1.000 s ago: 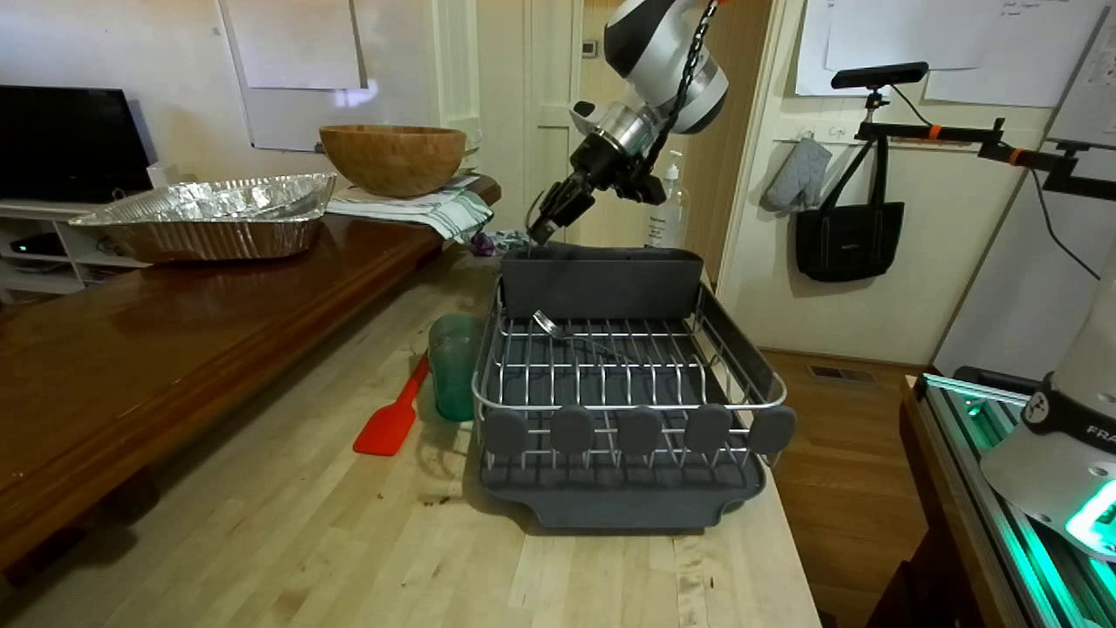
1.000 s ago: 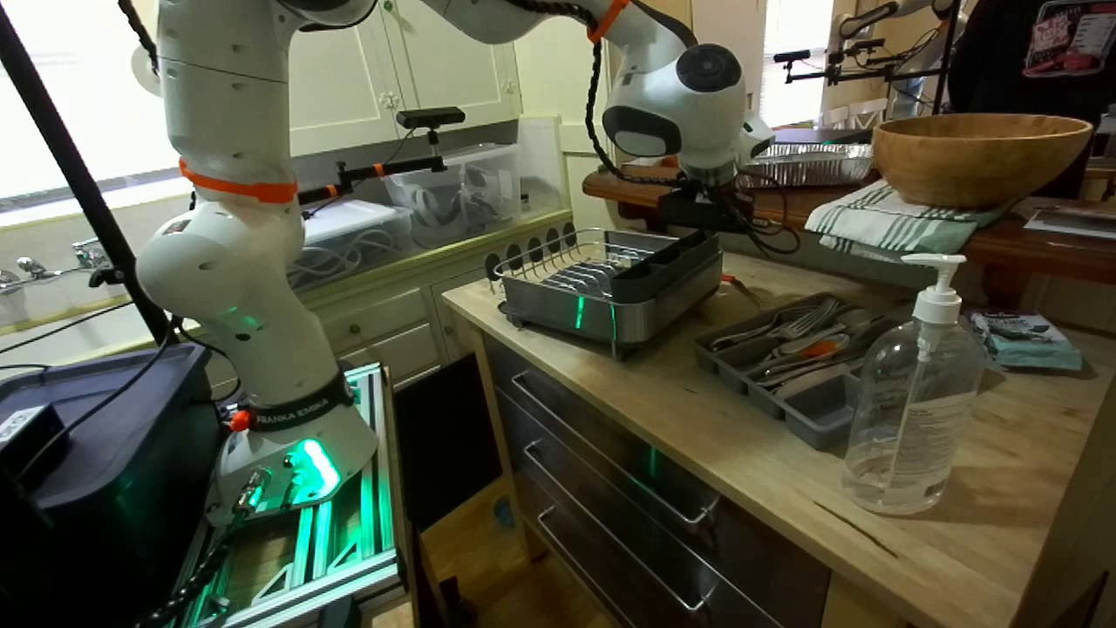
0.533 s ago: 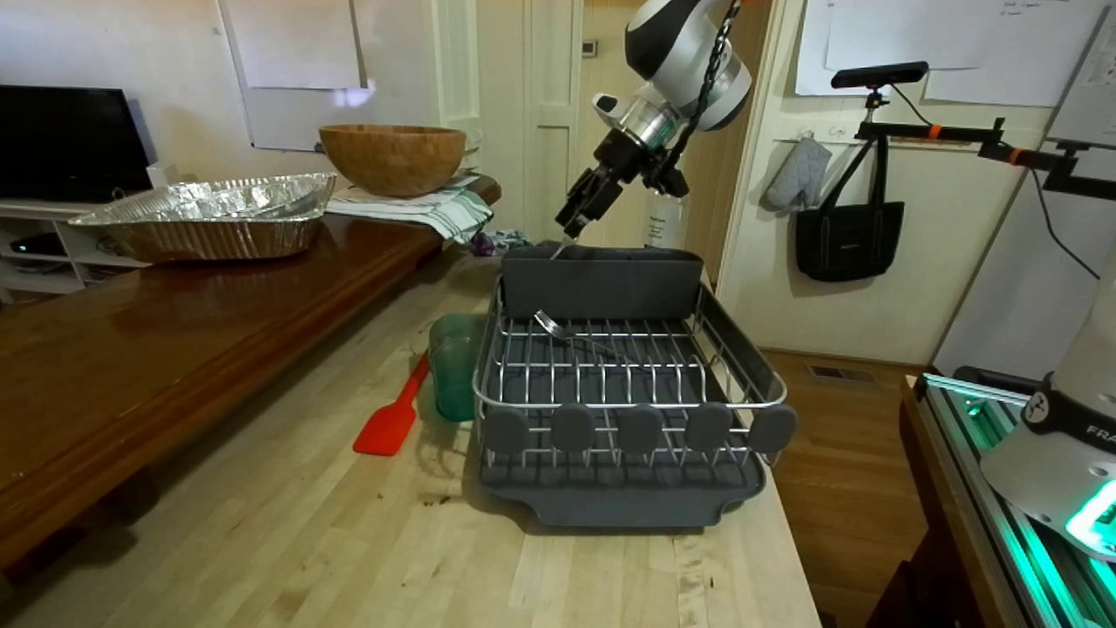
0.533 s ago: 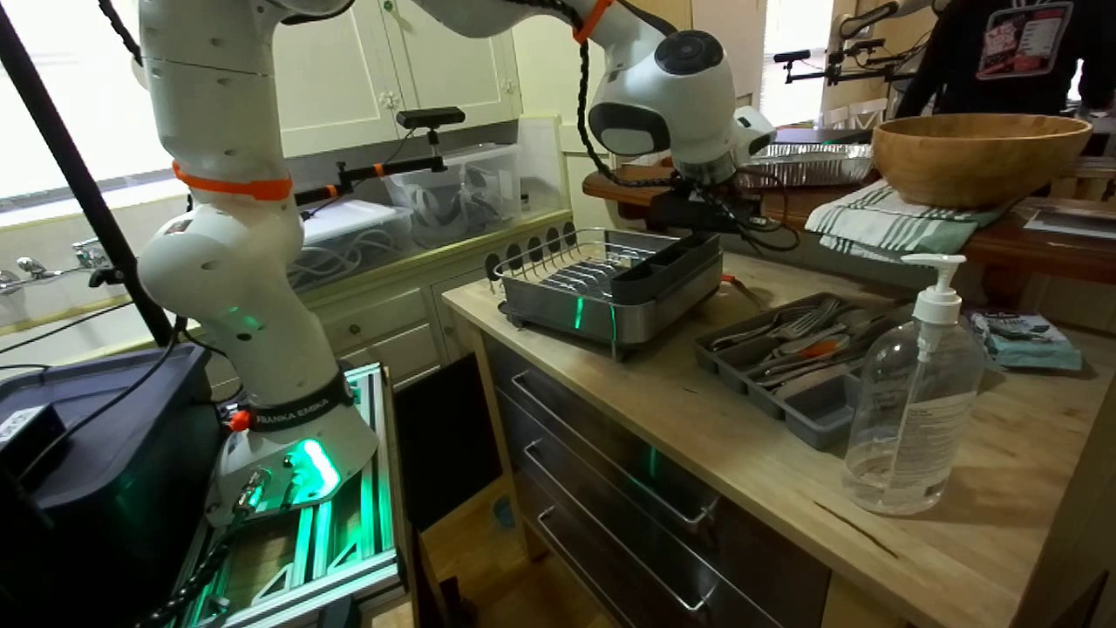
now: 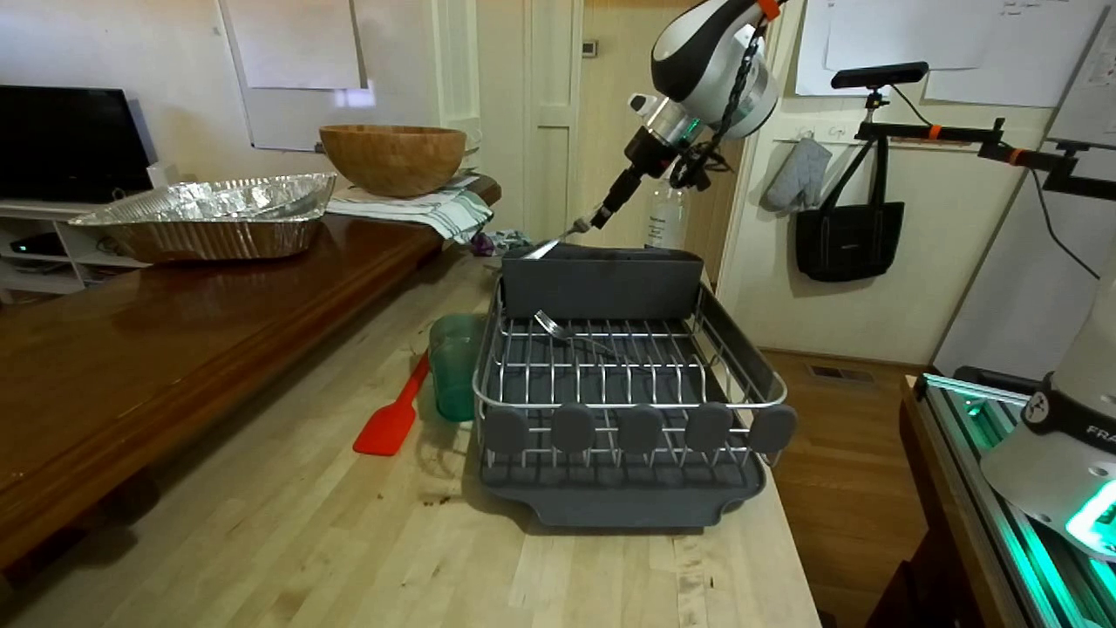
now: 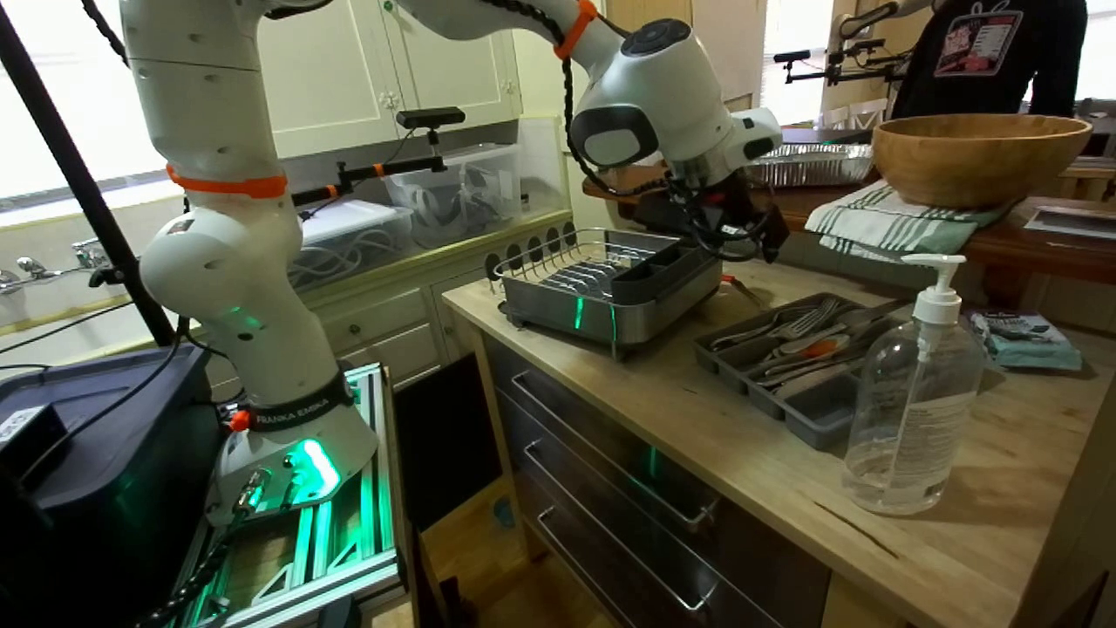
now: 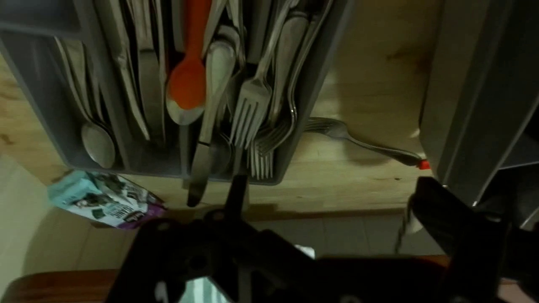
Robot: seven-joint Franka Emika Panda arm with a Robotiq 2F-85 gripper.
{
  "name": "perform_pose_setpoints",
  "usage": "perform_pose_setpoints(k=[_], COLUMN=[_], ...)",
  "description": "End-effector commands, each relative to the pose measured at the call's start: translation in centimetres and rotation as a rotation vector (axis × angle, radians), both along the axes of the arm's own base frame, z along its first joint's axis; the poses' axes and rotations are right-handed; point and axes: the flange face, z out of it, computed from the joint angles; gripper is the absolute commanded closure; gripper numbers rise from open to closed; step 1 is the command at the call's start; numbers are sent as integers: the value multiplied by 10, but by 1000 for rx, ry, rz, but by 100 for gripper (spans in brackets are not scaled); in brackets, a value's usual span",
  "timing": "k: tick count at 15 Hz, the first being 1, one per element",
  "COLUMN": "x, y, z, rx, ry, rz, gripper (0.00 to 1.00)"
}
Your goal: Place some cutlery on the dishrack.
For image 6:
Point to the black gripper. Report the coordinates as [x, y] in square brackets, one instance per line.
[733, 211]

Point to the orange plastic spatula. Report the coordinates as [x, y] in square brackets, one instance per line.
[825, 346]

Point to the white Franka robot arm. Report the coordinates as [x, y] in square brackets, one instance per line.
[232, 267]

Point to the grey cutlery tray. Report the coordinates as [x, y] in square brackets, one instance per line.
[814, 406]

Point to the grey dish rack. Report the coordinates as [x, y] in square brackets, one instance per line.
[614, 291]

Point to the aluminium foil tray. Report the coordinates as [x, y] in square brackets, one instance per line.
[825, 167]

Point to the striped kitchen towel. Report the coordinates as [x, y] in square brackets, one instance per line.
[883, 227]

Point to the black clamp stand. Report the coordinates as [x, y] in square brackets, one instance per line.
[837, 64]

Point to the clear plastic storage bin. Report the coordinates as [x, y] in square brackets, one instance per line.
[349, 240]
[464, 188]

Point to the grey drawer cabinet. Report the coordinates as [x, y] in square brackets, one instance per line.
[603, 467]

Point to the clear soap dispenser bottle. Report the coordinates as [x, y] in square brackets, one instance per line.
[911, 406]

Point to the brown wooden bowl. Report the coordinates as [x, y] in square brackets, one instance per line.
[979, 162]

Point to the cream drawer cabinet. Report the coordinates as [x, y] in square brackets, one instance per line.
[386, 317]

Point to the person in black shirt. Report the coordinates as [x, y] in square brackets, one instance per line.
[987, 57]

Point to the teal packet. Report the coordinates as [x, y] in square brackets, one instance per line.
[1030, 339]

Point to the dark wooden table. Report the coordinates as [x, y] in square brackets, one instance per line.
[1046, 253]

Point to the metal faucet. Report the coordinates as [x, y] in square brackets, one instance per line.
[80, 257]

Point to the black tripod pole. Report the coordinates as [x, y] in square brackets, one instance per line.
[80, 188]

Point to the black equipment box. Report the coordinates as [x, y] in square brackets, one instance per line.
[106, 490]

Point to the black stereo camera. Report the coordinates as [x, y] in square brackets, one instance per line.
[429, 118]

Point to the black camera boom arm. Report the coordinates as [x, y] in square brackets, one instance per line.
[359, 176]

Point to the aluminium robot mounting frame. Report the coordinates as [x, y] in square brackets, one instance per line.
[335, 534]

